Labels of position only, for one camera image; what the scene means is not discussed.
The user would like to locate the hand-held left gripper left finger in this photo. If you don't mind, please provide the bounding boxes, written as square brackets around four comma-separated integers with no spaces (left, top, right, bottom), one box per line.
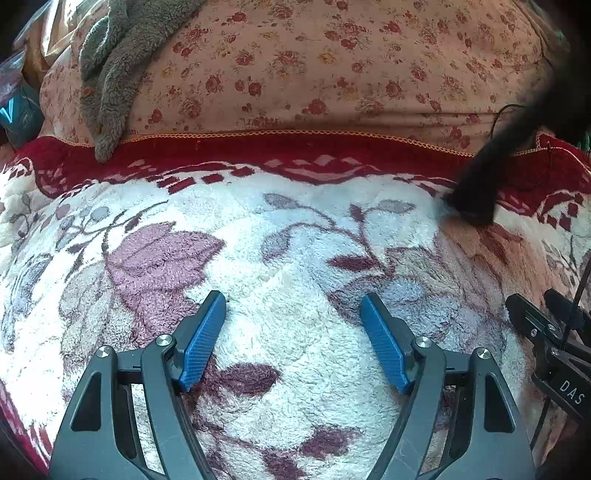
[48,291,228,480]

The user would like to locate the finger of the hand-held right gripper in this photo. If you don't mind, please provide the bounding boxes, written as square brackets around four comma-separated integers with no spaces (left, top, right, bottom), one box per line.
[505,294,561,356]
[544,288,591,335]

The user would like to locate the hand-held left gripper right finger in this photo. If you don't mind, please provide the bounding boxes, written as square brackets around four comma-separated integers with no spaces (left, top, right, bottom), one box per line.
[360,293,539,480]

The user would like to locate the black pants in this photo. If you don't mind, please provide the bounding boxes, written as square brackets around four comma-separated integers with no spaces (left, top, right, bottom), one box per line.
[443,32,591,228]

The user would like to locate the red white floral blanket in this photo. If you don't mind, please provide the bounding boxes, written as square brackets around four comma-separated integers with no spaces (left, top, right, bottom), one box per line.
[0,129,591,480]

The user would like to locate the grey fleece garment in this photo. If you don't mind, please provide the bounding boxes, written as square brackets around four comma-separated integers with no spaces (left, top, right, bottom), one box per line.
[78,0,208,163]

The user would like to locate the teal bag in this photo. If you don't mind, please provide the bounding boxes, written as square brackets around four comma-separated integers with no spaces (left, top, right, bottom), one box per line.
[0,83,45,149]

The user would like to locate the clear plastic bag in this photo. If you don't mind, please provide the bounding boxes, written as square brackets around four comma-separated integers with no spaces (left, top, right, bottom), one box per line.
[0,48,29,107]

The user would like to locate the beige satin cloth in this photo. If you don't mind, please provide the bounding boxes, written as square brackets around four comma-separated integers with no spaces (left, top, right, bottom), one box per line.
[16,0,100,81]

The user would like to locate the black cable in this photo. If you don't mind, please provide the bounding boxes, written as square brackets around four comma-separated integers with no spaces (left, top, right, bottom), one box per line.
[530,249,591,453]

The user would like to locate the thin black cord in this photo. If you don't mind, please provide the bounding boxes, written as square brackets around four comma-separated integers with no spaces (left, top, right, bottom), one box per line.
[489,103,528,140]

